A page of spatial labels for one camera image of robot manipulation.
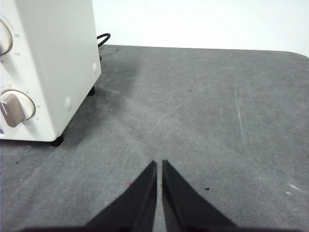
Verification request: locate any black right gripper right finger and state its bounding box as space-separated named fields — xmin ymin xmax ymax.
xmin=162 ymin=159 xmax=237 ymax=232

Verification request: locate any black oven power cable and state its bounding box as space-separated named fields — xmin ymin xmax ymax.
xmin=96 ymin=33 xmax=111 ymax=46

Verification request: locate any cream Toshiba toaster oven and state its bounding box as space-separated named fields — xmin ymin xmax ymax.
xmin=0 ymin=0 xmax=102 ymax=147

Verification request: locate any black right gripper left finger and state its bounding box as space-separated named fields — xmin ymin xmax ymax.
xmin=86 ymin=160 xmax=157 ymax=232

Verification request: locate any beige oven knob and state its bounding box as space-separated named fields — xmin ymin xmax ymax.
xmin=0 ymin=19 xmax=13 ymax=56
xmin=0 ymin=89 xmax=36 ymax=128

